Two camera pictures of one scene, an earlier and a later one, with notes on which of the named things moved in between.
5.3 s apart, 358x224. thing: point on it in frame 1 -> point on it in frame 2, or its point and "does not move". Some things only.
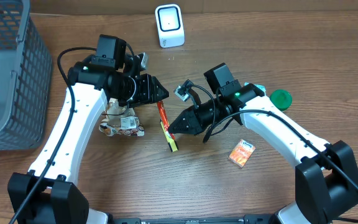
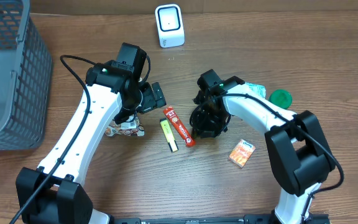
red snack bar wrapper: [163, 116] -> [170, 112]
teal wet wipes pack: [262, 88] does not move
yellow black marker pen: [171, 142] does not move
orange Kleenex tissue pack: [242, 153] does not move
